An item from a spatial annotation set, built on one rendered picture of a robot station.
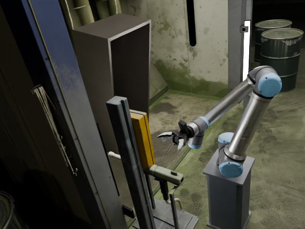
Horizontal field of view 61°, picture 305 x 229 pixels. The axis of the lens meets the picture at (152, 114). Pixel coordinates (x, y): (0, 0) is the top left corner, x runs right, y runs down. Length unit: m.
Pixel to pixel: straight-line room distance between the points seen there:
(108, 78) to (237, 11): 2.21
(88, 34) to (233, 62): 2.44
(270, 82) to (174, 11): 2.86
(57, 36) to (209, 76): 3.14
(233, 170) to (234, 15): 2.46
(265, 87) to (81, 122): 1.01
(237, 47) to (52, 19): 2.94
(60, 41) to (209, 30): 2.88
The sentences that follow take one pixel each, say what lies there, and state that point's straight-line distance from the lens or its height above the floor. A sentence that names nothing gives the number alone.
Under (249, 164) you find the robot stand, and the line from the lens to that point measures 2.12.
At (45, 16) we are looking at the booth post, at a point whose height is 1.92.
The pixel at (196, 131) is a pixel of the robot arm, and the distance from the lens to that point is 1.57.
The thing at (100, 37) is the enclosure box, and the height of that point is 1.65.
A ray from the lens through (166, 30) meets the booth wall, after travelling 4.29.
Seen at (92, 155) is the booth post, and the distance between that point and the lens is 1.61.
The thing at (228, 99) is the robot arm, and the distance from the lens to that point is 1.69.
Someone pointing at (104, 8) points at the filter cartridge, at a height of 1.64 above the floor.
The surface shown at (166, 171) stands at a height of 1.15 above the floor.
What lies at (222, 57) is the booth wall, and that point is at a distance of 4.00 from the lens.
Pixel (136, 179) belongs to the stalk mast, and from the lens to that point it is 1.12.
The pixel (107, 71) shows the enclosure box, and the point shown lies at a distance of 2.08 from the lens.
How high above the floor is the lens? 2.04
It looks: 30 degrees down
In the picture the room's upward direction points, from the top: 10 degrees counter-clockwise
